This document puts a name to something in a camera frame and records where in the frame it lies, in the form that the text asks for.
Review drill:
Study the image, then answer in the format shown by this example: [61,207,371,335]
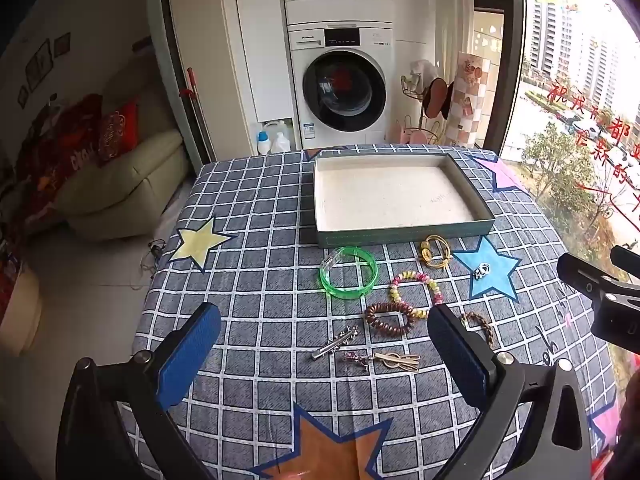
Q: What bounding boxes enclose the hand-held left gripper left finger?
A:
[56,302,222,480]

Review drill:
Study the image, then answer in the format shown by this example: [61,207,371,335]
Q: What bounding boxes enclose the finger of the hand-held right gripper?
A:
[610,245,640,281]
[556,252,640,306]

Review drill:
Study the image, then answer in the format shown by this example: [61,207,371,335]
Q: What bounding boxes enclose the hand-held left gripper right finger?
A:
[428,304,593,480]

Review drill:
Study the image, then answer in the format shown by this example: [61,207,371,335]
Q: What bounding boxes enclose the brown braided bracelet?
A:
[460,311,496,351]

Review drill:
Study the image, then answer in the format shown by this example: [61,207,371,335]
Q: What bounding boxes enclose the pink yellow bead bracelet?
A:
[390,270,445,306]

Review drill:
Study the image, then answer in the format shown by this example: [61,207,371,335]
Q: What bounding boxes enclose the brown spiral hair tie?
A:
[364,301,416,336]

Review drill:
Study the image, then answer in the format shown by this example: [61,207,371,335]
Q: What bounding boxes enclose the green plastic bangle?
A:
[320,246,378,301]

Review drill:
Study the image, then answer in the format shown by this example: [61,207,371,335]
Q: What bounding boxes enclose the shallow green-edged box tray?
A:
[314,152,496,249]

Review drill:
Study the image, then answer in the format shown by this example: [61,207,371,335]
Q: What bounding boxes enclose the gold hair clip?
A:
[372,351,422,373]

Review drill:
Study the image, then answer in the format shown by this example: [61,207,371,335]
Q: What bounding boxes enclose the pink hair clip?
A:
[342,351,373,371]

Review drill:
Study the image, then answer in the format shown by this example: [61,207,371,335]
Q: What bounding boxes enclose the silver hair clip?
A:
[311,326,361,361]

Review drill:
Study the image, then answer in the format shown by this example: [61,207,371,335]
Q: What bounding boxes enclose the red window stickers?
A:
[545,77,640,233]

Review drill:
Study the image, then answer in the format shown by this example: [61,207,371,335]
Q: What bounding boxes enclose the cream sofa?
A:
[52,62,193,241]

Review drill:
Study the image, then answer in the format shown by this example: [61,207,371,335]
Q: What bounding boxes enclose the pink chequered pillar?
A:
[445,51,493,148]

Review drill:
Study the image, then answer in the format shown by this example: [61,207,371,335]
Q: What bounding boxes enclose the pink slipper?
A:
[391,125,441,146]

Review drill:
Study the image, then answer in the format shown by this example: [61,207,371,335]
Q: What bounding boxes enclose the brown slipper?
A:
[425,77,456,121]

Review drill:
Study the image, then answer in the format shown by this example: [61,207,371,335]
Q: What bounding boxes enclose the white detergent bottle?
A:
[272,120,292,155]

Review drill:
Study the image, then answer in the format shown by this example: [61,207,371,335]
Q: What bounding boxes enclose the red cushion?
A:
[97,100,141,163]

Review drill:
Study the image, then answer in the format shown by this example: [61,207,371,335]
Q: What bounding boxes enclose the red blanket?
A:
[10,92,103,233]

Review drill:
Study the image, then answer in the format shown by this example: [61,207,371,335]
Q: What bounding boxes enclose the white washing machine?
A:
[287,21,396,150]

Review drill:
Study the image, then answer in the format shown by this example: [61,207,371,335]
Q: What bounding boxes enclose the white cabinet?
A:
[232,0,296,153]

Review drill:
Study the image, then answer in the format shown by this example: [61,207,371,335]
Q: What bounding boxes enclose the black floor cable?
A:
[140,239,166,273]

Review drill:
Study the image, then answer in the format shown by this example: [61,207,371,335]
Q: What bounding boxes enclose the gold wire slipper rack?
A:
[387,60,457,146]

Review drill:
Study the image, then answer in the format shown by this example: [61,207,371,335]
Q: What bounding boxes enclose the large picture frame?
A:
[25,40,54,92]

